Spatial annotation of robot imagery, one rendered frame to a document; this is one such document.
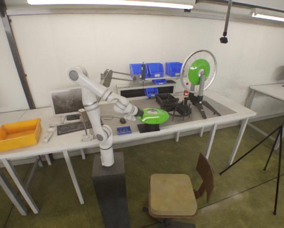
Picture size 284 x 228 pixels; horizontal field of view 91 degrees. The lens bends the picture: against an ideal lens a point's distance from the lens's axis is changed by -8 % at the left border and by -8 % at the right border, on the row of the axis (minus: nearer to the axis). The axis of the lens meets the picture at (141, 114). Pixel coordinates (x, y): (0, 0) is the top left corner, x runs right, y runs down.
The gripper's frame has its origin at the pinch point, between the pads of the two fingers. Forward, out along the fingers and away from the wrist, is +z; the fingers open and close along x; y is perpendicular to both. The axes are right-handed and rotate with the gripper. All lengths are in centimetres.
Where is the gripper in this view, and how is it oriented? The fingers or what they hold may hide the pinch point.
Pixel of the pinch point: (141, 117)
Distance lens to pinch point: 125.4
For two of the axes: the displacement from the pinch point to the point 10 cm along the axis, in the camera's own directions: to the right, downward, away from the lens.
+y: 2.6, -9.6, 0.8
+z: 3.8, 1.8, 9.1
